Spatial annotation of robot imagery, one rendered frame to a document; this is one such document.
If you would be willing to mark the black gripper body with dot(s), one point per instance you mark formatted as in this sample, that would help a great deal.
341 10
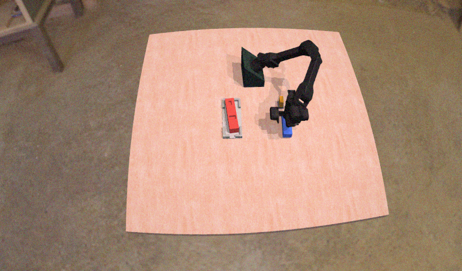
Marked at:
274 113

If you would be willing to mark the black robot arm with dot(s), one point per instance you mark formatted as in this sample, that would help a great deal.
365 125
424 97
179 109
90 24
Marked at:
305 90

